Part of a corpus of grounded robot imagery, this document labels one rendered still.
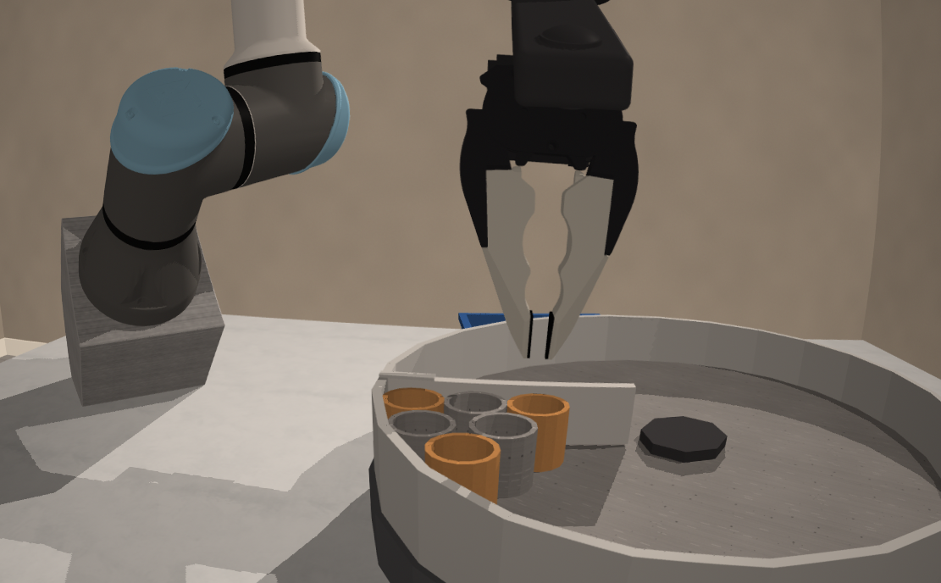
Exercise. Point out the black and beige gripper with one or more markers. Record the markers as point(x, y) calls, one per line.
point(501, 203)

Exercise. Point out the bronze bushing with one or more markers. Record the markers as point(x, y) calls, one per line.
point(406, 399)
point(551, 415)
point(472, 469)

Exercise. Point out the blue crate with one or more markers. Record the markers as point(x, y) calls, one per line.
point(468, 320)

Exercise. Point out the grey metal bushing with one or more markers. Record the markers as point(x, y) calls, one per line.
point(463, 406)
point(422, 425)
point(517, 436)

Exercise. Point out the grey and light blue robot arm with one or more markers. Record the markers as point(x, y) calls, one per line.
point(181, 135)

